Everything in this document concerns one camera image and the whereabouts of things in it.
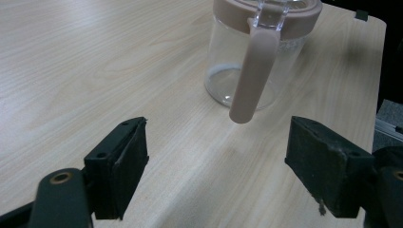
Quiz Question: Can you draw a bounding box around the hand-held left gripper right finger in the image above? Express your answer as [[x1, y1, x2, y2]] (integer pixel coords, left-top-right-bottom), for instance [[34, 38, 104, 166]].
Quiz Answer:
[[284, 115, 376, 219]]

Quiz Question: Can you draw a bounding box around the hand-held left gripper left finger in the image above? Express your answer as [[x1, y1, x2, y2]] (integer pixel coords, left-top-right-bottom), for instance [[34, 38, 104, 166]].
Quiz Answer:
[[84, 116, 150, 221]]

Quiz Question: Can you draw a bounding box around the glass jar with pink handle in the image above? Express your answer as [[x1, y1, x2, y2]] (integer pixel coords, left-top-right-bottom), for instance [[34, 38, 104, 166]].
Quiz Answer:
[[203, 0, 323, 124]]

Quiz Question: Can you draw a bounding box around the metal floor rail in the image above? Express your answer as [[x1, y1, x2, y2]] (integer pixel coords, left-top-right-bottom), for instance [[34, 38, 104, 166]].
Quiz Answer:
[[374, 117, 403, 143]]

